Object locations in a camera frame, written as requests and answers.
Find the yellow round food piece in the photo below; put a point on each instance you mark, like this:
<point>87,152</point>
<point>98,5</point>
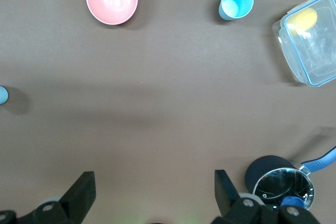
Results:
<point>304,19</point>

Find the clear plastic food container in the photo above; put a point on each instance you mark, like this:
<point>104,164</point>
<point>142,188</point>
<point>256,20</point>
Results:
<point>315,56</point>

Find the blue plastic cup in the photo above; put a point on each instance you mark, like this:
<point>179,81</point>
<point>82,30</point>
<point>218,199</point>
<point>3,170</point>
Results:
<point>236,1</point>
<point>2,95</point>

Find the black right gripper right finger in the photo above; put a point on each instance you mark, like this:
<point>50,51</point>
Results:
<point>228,200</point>

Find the brown table cloth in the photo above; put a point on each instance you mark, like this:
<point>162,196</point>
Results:
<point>168,90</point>

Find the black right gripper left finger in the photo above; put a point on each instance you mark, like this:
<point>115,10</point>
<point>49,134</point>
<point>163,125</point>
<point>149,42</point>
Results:
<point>78,197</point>

